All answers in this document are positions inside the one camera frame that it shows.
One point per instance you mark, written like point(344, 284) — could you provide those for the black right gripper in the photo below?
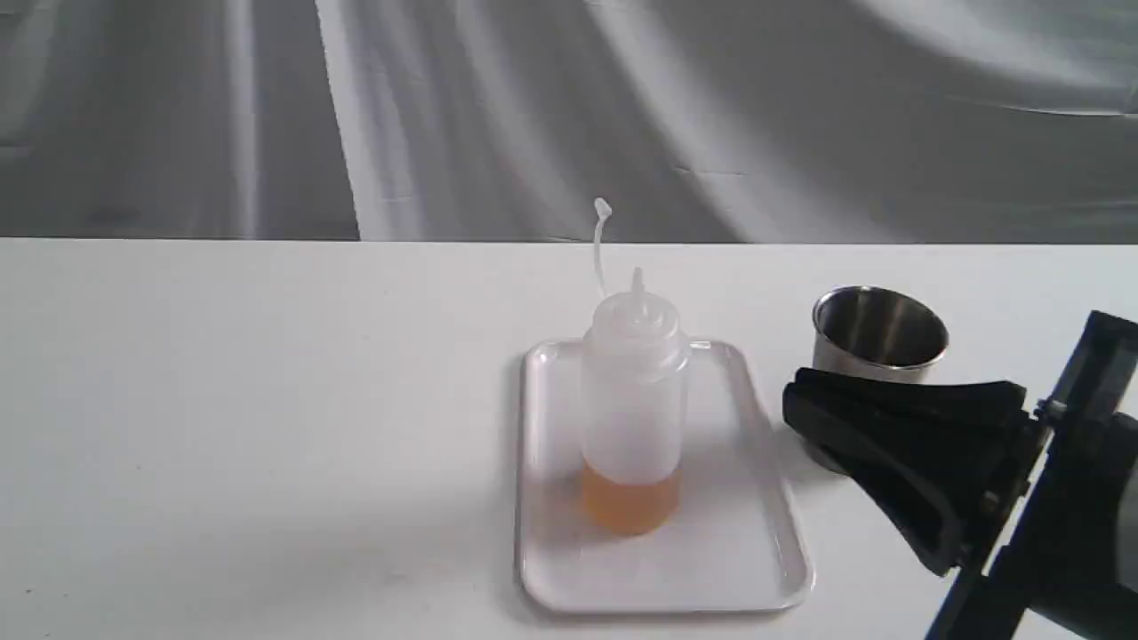
point(927, 454)

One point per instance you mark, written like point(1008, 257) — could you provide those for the translucent squeeze bottle amber liquid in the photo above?
point(634, 384)

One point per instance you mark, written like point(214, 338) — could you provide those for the stainless steel cup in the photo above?
point(877, 334)

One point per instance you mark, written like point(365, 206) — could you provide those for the white plastic tray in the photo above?
point(735, 544)

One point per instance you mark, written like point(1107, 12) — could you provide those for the grey fabric backdrop curtain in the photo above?
point(764, 122)

